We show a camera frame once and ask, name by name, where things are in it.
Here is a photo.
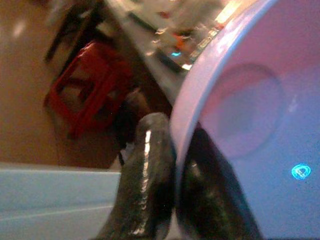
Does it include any white round bowl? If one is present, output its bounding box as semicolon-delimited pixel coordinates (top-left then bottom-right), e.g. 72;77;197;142
169;0;320;240

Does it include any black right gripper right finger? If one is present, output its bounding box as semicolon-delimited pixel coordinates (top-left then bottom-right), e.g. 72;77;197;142
174;126;263;240

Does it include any red plastic stool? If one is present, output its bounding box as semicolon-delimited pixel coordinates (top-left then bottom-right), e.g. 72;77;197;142
43;41;141;140

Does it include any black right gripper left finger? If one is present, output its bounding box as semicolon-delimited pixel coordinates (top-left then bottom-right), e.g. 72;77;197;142
96;112;177;240

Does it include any dark flat remote control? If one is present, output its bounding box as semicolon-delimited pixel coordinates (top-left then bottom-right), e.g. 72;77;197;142
127;11;160;33

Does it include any dark wooden chair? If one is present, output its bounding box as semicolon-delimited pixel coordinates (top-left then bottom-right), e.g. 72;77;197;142
43;0;106;63

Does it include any black flat device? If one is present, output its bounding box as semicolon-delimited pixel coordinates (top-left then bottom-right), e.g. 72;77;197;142
156;48;188;75

